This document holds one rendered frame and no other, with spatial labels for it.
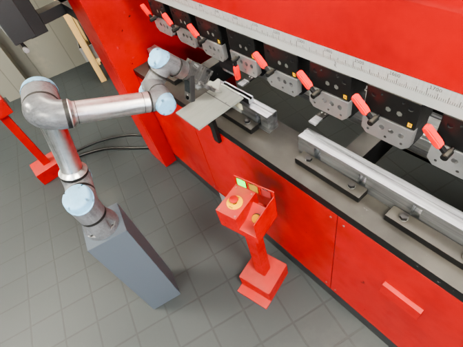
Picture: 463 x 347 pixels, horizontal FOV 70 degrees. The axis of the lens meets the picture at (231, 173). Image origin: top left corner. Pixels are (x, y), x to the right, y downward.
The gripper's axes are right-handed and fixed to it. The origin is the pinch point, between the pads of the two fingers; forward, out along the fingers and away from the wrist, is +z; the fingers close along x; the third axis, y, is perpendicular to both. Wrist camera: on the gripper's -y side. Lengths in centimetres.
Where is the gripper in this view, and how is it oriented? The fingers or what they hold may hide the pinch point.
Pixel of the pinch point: (214, 89)
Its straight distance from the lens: 154.6
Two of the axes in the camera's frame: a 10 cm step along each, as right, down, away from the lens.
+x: -6.4, -5.0, 5.8
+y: 4.5, -8.6, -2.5
